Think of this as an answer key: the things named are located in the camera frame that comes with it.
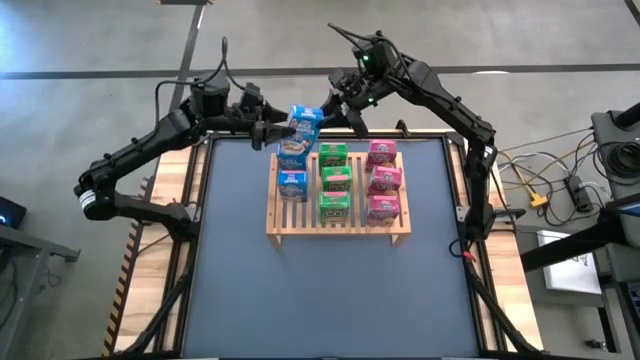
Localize coiled black cable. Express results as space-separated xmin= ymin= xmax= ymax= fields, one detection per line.
xmin=592 ymin=139 xmax=640 ymax=181

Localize grey machine base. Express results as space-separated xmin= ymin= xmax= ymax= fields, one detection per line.
xmin=589 ymin=102 xmax=640 ymax=201

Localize yellow power cable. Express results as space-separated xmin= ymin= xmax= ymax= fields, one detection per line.
xmin=497 ymin=139 xmax=599 ymax=209

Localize grey metal stand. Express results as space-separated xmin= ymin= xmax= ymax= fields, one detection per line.
xmin=0 ymin=224 xmax=81 ymax=360

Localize black device with light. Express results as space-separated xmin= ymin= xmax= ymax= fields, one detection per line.
xmin=0 ymin=196 xmax=28 ymax=230

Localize wooden slatted shelf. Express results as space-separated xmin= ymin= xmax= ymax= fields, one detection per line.
xmin=264 ymin=151 xmax=413 ymax=247

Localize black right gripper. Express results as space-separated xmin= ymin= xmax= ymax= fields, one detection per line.
xmin=319 ymin=67 xmax=384 ymax=140

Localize white box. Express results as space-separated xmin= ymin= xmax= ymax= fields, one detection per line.
xmin=536 ymin=229 xmax=604 ymax=296

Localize pink Raisin Bran cereal box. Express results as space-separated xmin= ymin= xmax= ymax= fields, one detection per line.
xmin=367 ymin=165 xmax=404 ymax=195
xmin=365 ymin=193 xmax=402 ymax=227
xmin=364 ymin=138 xmax=399 ymax=169

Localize black metal table frame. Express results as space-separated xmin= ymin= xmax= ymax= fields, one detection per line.
xmin=119 ymin=128 xmax=544 ymax=360

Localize black power strip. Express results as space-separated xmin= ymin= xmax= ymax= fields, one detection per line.
xmin=564 ymin=174 xmax=596 ymax=214

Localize black stand beam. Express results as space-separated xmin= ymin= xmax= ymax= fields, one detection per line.
xmin=519 ymin=192 xmax=640 ymax=274

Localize grey equipment cabinet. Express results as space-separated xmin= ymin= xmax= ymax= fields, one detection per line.
xmin=599 ymin=239 xmax=640 ymax=360

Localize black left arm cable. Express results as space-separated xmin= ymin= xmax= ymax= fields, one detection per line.
xmin=153 ymin=35 xmax=247 ymax=124

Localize black yellow hazard tape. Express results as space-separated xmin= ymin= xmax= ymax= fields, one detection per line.
xmin=102 ymin=219 xmax=144 ymax=357

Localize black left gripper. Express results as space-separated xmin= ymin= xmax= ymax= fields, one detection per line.
xmin=234 ymin=82 xmax=297 ymax=151

